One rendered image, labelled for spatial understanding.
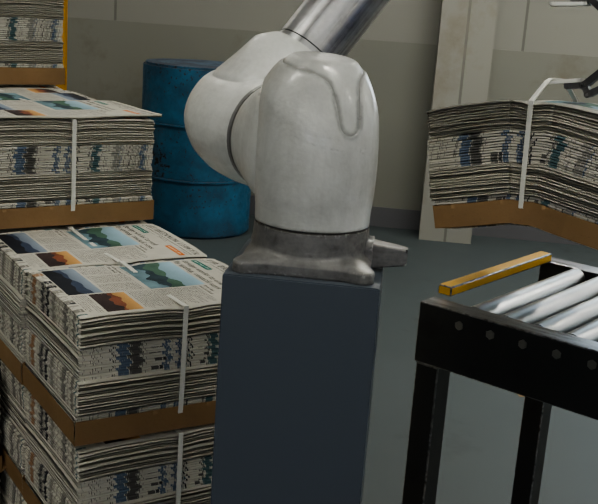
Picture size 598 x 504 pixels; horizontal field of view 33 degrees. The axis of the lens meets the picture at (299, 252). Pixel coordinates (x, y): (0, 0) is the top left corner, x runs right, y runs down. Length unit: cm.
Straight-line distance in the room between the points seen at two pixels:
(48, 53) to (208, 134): 138
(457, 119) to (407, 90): 414
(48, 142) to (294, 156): 98
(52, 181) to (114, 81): 417
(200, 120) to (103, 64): 489
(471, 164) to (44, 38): 129
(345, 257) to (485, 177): 67
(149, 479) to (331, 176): 75
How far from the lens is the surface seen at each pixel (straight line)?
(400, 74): 607
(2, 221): 217
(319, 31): 151
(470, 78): 583
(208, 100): 147
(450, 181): 194
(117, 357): 171
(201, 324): 174
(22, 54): 277
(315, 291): 128
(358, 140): 128
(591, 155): 186
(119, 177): 225
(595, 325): 194
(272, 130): 129
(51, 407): 183
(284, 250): 130
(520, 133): 192
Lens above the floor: 135
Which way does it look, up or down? 14 degrees down
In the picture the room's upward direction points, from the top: 4 degrees clockwise
